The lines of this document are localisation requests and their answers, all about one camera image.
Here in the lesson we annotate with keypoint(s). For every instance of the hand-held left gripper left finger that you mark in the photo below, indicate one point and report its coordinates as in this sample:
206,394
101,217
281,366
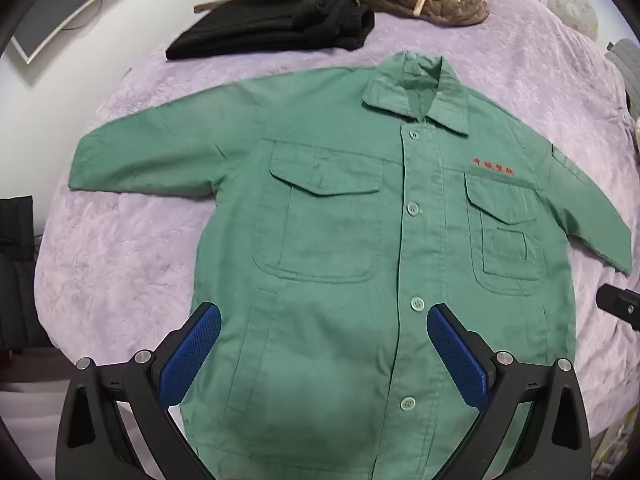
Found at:
192,355

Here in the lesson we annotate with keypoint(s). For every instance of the brown knit garment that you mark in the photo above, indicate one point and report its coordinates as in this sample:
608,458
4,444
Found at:
450,7

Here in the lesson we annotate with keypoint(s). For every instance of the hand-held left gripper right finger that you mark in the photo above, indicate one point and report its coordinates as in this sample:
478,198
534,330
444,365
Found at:
457,360

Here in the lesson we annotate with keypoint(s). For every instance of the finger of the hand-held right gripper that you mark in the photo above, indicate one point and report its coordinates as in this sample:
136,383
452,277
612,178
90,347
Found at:
622,305

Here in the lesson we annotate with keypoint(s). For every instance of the white round patterned pillow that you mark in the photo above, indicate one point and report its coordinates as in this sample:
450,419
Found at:
575,10

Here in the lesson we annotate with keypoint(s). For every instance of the purple fuzzy blanket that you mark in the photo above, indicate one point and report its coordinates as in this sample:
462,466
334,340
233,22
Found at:
130,260

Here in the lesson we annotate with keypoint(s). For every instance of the grey knit cushion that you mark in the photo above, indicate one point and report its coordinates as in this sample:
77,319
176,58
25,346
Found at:
627,70

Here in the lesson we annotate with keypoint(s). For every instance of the green button-up shirt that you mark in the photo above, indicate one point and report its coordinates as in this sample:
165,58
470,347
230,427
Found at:
330,240

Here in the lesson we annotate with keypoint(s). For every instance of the curved computer monitor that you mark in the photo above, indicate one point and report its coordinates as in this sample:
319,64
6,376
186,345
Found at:
60,5

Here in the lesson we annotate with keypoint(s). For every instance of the black folded clothes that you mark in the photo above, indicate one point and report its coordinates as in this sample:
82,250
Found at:
280,25

